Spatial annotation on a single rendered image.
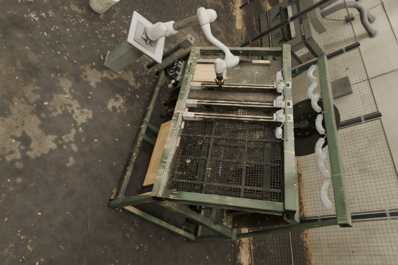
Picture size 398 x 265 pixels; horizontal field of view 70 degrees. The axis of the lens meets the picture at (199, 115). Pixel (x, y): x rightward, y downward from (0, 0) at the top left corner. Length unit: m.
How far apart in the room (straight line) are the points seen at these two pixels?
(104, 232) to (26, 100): 1.61
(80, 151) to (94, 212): 0.68
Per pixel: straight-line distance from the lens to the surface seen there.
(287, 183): 2.76
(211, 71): 3.76
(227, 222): 3.32
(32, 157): 3.27
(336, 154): 3.20
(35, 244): 3.22
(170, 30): 3.60
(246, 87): 3.45
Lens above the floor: 3.02
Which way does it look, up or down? 37 degrees down
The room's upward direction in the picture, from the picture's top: 68 degrees clockwise
